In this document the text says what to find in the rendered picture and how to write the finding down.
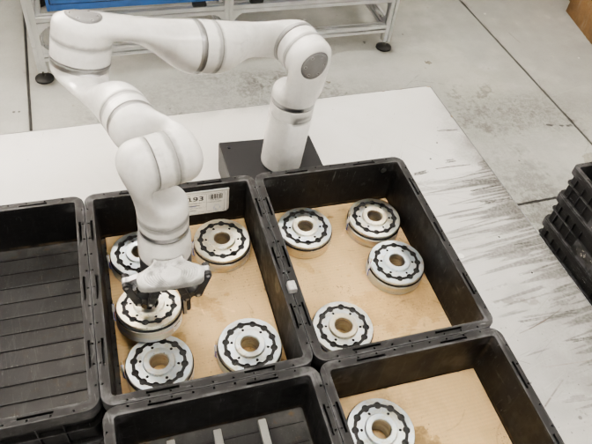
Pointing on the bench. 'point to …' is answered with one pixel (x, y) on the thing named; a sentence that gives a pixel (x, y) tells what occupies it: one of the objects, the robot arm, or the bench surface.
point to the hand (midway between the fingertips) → (168, 306)
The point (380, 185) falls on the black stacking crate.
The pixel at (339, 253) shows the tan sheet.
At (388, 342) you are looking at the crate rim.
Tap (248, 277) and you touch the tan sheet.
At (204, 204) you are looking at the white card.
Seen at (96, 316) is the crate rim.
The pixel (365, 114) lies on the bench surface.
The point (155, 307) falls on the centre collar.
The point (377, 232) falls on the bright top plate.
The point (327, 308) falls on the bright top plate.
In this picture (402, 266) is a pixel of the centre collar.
